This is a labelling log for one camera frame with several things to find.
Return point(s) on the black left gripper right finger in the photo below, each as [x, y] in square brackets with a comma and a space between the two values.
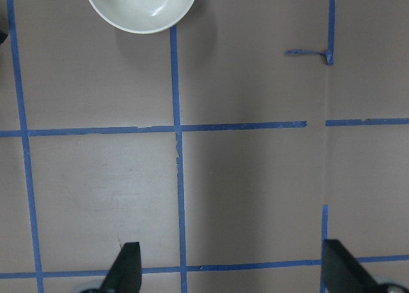
[341, 272]

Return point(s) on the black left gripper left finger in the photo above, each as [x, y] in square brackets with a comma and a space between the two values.
[125, 275]

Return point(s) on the cream ceramic bowl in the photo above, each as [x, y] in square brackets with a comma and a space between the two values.
[142, 16]

